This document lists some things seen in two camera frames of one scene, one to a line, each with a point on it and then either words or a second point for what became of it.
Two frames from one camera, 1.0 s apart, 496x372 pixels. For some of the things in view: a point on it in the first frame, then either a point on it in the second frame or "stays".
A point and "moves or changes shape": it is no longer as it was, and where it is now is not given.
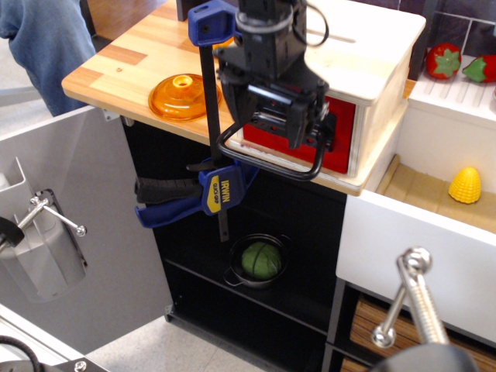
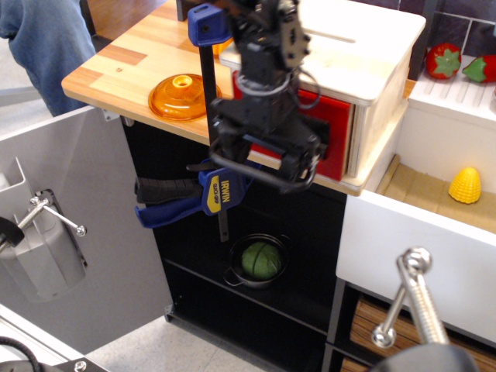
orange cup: [223, 44] stays
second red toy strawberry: [482, 69] stays
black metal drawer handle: [295, 175] moves or changes shape
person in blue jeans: [52, 39] stays
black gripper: [303, 86] → [270, 122]
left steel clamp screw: [37, 205] stays
